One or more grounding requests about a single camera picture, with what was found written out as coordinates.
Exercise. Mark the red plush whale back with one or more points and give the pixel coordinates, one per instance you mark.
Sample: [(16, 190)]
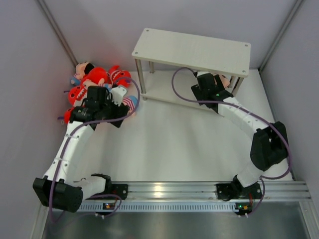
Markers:
[(95, 75)]

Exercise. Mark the pink doll striped shirt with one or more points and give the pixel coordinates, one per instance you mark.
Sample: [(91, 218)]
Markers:
[(225, 81), (130, 101), (103, 83)]

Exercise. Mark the pink doll black hair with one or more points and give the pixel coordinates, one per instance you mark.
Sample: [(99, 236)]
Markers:
[(80, 71)]

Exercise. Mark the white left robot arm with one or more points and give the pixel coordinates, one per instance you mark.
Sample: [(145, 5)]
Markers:
[(57, 188)]

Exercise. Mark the red plush shark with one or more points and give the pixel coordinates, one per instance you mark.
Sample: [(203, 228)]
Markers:
[(118, 76), (65, 118), (76, 95)]

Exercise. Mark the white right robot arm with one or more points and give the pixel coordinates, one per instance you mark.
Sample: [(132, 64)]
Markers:
[(268, 139)]

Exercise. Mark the white two-tier shelf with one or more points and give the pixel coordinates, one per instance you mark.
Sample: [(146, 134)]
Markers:
[(214, 55)]

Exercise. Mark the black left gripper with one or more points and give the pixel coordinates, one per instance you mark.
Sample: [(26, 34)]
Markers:
[(108, 99)]

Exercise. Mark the grey slotted cable duct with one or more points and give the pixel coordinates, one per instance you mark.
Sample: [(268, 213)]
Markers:
[(126, 206)]

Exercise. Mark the aluminium mounting rail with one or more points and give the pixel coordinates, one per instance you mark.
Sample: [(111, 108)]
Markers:
[(174, 190)]

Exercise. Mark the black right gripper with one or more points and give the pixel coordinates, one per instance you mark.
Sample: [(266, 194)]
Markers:
[(197, 93)]

